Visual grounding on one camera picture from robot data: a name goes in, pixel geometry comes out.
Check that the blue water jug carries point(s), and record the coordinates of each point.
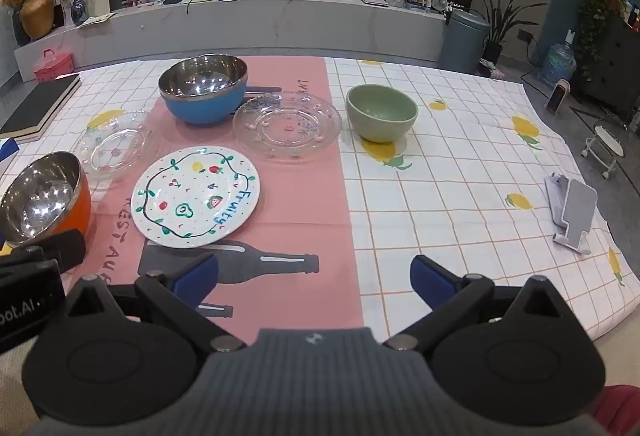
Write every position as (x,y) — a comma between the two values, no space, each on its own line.
(559,66)

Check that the dark cabinet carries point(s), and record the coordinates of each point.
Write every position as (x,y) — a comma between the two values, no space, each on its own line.
(617,61)

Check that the clear glass flower-print plate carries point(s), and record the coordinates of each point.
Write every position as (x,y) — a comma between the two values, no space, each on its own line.
(287,128)

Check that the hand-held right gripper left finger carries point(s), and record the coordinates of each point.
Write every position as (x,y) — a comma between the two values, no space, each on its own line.
(197,277)

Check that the white rolling stool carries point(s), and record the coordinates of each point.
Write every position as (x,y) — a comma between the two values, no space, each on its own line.
(607,141)

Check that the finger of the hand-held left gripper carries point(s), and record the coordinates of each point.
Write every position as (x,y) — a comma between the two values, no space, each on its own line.
(55,248)

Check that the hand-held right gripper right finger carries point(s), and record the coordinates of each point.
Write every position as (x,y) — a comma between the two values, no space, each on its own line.
(430,280)

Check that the orange steel bowl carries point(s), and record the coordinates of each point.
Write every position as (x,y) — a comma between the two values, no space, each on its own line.
(35,201)

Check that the grey trash bin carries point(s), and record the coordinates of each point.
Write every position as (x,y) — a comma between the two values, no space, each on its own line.
(462,41)

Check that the white marble television console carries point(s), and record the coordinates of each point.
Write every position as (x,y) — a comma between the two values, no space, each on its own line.
(300,23)

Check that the small pink standing device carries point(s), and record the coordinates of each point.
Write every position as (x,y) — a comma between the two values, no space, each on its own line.
(557,96)

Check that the pink basket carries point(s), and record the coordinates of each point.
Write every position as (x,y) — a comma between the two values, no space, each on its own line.
(52,66)

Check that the black book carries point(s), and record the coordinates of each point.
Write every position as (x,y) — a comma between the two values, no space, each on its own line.
(35,106)

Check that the white phone stand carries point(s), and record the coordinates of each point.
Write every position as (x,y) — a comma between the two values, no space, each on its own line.
(575,211)

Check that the blue and white box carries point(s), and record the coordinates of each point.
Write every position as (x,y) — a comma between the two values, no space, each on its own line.
(6,148)

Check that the white fruit-print plate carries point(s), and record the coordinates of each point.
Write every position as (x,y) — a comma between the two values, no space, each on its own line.
(195,201)

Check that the green ceramic bowl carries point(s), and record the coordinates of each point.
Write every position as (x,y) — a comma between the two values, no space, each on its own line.
(380,126)
(200,108)

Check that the long-leaf potted plant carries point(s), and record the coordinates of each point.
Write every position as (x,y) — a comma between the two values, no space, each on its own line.
(492,48)

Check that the large clear glass bowl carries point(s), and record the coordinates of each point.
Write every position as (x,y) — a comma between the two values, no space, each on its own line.
(117,148)

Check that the person's red clothing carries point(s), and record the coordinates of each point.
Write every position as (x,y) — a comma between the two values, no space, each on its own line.
(620,411)

